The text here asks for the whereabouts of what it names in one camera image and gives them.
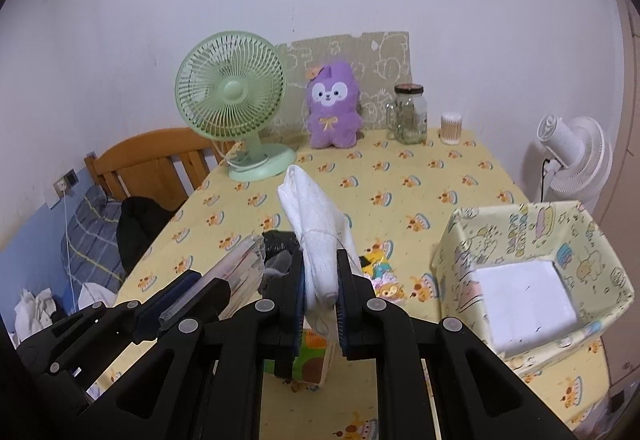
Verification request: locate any green orange tissue pack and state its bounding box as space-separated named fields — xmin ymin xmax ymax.
xmin=284 ymin=328 xmax=336 ymax=392

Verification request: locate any black cloth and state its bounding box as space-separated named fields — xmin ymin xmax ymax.
xmin=258 ymin=230 xmax=299 ymax=296

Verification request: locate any colourful cartoon tissue pack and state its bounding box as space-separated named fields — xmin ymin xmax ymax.
xmin=360 ymin=249 xmax=406 ymax=303

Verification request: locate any white towel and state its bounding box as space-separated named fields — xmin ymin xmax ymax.
xmin=278 ymin=165 xmax=362 ymax=342

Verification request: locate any white and beige sock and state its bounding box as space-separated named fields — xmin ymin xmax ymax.
xmin=218 ymin=234 xmax=265 ymax=319

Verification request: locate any white crumpled cloth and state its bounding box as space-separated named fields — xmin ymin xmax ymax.
xmin=13 ymin=288 xmax=56 ymax=346

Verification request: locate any black garment on chair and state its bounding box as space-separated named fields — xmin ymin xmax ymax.
xmin=116 ymin=196 xmax=175 ymax=275

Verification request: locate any blue plaid bedding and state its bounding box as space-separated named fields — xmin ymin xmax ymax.
xmin=61 ymin=185 xmax=127 ymax=313

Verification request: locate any wooden chair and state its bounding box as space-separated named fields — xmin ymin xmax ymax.
xmin=85 ymin=128 xmax=233 ymax=210

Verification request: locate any white paper in box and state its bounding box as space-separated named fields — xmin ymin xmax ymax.
xmin=475 ymin=260 xmax=579 ymax=356

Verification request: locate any yellow patterned storage box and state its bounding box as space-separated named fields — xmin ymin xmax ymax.
xmin=432 ymin=201 xmax=634 ymax=377

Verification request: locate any green desk fan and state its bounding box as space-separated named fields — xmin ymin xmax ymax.
xmin=175 ymin=31 xmax=296 ymax=182

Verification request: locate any small glass mug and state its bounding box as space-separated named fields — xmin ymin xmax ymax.
xmin=385 ymin=102 xmax=398 ymax=140

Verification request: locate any glass jar with lid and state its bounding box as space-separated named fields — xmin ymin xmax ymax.
xmin=394 ymin=83 xmax=428 ymax=144

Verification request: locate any cotton swab container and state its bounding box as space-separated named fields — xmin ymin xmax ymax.
xmin=439 ymin=111 xmax=463 ymax=145

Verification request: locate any purple plush toy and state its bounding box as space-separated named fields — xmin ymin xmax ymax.
xmin=306 ymin=60 xmax=362 ymax=148

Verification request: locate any white standing fan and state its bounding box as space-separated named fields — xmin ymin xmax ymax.
xmin=537 ymin=115 xmax=613 ymax=204

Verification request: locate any wall power socket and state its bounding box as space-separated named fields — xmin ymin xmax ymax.
xmin=53 ymin=169 xmax=78 ymax=198

